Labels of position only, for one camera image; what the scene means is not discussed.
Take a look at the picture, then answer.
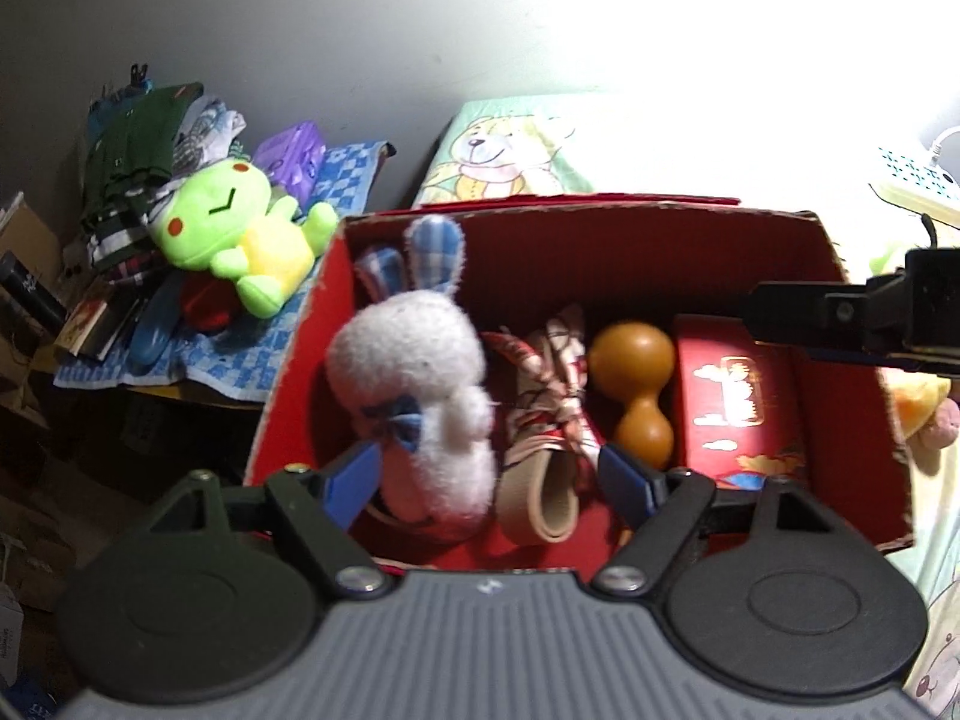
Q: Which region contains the yellow tiger plush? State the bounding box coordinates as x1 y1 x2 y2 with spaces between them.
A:
882 367 952 439

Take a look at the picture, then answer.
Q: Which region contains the white bunny plush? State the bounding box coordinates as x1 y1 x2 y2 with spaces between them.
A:
325 215 498 539

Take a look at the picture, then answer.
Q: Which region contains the pink teddy bear plush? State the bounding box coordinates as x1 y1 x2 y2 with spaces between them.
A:
919 397 960 450

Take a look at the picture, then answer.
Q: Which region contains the red gift box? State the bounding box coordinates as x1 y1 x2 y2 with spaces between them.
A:
672 316 807 493

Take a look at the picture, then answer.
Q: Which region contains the white power strip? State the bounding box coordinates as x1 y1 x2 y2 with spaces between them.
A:
869 145 958 216

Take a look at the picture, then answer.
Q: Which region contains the brown wooden gourd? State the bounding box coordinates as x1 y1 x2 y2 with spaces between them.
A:
587 322 675 470

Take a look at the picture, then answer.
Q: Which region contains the baby print bed sheet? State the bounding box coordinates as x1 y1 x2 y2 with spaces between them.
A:
413 93 958 718

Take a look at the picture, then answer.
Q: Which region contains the blue checkered cloth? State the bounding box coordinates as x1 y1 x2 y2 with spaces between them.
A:
53 142 395 403

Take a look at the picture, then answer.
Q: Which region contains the red cardboard box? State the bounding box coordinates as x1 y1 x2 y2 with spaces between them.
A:
245 197 914 553

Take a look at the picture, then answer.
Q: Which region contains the stack of books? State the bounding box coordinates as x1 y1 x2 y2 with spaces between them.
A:
0 193 152 369

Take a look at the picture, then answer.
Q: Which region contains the green frog plush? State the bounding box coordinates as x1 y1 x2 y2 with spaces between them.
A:
148 158 340 319

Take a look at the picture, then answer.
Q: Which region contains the purple tissue pack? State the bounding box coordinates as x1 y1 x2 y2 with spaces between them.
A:
252 121 327 210

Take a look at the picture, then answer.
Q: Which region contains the pile of folded clothes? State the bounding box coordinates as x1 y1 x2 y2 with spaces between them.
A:
80 64 245 280

